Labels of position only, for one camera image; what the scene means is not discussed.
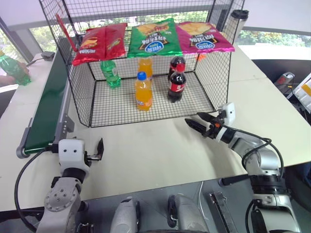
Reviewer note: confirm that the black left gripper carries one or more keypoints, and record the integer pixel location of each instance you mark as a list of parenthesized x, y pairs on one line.
[(91, 158)]

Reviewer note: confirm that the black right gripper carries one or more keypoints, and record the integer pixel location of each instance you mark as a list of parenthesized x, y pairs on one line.
[(213, 127)]

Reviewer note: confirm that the green soda bottle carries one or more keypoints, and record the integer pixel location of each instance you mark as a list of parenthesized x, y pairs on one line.
[(111, 72), (13, 65)]

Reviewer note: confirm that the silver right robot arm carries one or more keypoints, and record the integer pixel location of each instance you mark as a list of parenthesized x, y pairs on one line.
[(263, 157)]

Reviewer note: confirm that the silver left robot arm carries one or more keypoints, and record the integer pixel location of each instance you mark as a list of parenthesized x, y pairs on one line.
[(62, 194)]

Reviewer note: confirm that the green conveyor belt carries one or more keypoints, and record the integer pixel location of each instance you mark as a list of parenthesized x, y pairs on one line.
[(48, 102)]

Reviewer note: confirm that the person's bare hand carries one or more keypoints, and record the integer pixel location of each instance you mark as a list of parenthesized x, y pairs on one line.
[(23, 67)]

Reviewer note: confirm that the cola bottle red cap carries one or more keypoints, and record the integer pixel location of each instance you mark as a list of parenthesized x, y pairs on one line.
[(176, 87), (177, 61)]

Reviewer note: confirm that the orange soda bottle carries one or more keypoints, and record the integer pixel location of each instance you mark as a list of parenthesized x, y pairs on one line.
[(145, 65), (143, 94)]

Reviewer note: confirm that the black cylindrical bar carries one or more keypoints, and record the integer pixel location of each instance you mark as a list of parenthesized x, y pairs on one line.
[(233, 181)]

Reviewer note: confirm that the grey rounded robot leg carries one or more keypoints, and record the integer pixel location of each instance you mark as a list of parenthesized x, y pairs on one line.
[(188, 214), (126, 216)]

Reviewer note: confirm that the pink chip bag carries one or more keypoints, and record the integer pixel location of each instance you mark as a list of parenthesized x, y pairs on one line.
[(204, 38)]

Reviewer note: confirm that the grey and red tool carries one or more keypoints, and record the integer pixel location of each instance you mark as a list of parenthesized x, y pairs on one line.
[(284, 79)]

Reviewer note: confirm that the green chip bag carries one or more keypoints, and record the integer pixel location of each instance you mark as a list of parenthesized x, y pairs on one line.
[(154, 38)]

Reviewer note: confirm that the red chip bag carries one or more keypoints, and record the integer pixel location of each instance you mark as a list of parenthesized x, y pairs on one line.
[(88, 48), (115, 41)]

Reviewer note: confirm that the grey tumbler black lid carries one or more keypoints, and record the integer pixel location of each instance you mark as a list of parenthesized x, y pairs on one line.
[(236, 24)]

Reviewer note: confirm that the white and yellow box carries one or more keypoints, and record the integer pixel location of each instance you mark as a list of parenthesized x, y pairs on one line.
[(303, 93)]

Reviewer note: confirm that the red plastic strip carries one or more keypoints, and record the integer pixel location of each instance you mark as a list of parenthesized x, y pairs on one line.
[(65, 32)]

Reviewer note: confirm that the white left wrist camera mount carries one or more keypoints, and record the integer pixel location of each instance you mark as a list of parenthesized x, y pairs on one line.
[(71, 151)]

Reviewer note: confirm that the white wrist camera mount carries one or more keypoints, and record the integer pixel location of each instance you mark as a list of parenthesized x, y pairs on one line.
[(71, 151), (229, 112)]

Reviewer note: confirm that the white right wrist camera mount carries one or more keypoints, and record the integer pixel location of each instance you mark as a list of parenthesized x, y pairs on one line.
[(229, 112)]

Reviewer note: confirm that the metal bracket bar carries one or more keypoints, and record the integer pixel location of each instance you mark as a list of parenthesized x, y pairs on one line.
[(222, 208)]

